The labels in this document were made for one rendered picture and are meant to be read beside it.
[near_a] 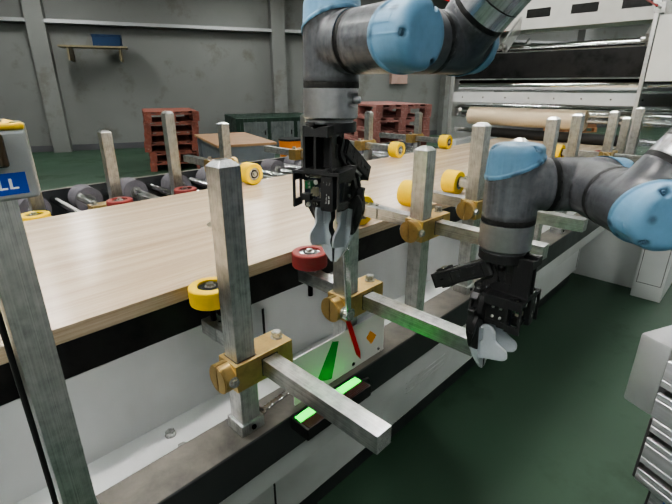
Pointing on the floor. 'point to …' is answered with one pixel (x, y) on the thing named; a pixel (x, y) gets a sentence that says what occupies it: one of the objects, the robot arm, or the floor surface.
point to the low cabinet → (266, 124)
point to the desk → (241, 148)
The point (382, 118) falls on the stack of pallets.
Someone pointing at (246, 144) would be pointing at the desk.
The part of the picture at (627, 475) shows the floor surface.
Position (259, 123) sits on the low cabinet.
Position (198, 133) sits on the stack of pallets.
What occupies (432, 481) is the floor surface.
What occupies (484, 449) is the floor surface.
